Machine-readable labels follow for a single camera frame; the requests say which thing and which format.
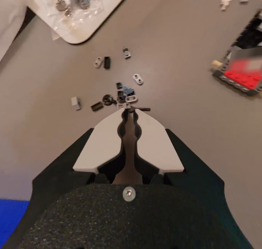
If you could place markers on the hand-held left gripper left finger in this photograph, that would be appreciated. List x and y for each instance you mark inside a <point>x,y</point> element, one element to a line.
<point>100,146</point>

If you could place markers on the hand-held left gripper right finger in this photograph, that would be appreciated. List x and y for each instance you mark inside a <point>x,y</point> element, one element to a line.
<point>159,148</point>

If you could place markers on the black toy wrench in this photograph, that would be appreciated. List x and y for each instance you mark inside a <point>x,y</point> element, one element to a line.
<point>143,109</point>

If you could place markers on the light grey small brick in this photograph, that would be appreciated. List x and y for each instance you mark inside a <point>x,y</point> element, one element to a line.
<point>75,103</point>

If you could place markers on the small brick pieces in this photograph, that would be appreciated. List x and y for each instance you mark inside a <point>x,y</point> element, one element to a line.
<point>106,62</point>

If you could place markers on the brick car chassis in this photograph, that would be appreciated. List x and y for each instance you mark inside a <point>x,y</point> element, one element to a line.
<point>241,79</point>

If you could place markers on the white book stand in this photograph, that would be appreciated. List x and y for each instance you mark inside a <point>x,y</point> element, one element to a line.
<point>86,33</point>

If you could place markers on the grey desk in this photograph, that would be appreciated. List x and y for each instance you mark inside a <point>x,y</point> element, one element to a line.
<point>184,48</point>

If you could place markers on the black toy steering wheel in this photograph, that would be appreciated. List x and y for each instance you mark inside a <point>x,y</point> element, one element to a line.
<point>108,99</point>

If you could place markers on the blue plastic bin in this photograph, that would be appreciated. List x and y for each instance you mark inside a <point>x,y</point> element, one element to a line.
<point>10,222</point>

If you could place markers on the clear bag of black gears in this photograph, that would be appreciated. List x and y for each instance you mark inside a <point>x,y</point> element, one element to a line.
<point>61,6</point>

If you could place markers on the white printed paper bag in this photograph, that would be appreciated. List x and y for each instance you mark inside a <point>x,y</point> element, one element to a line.
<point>10,18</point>

